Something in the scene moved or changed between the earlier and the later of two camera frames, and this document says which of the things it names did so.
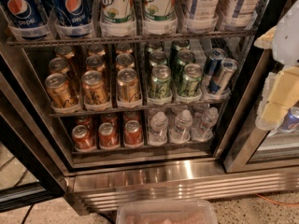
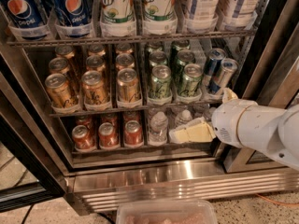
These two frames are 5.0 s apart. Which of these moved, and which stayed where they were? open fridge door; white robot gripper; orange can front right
Moved: white robot gripper
Stayed: open fridge door; orange can front right
